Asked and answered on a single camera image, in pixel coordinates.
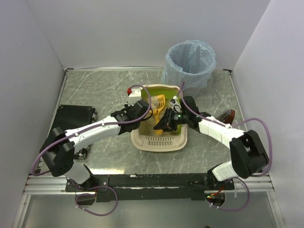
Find beige green litter box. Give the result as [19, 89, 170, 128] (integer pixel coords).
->
[131, 84, 188, 152]

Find orange plastic litter scoop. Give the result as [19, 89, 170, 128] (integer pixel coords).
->
[151, 95, 165, 124]

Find brown wooden metronome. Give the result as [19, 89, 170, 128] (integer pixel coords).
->
[216, 109, 236, 125]

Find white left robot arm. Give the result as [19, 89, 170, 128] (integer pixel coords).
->
[40, 99, 151, 189]

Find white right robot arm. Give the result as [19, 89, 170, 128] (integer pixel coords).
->
[154, 96, 270, 186]

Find beige cat litter pellets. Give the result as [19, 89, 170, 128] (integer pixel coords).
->
[138, 95, 181, 136]

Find grey bin with blue bag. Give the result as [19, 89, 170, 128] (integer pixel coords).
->
[161, 40, 217, 98]

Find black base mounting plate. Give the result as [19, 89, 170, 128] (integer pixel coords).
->
[65, 173, 235, 202]

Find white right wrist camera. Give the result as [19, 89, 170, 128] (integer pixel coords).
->
[170, 95, 181, 113]

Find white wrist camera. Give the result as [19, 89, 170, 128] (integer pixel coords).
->
[127, 88, 142, 106]
[170, 95, 181, 113]

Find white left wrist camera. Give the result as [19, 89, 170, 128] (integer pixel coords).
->
[127, 88, 142, 106]

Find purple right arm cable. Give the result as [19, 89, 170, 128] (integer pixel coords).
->
[179, 82, 273, 211]

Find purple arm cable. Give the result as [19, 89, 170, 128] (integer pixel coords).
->
[179, 82, 273, 211]
[29, 85, 152, 216]

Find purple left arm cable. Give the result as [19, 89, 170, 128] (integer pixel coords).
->
[29, 85, 152, 216]

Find aluminium frame rail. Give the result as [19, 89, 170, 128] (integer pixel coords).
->
[22, 172, 72, 196]

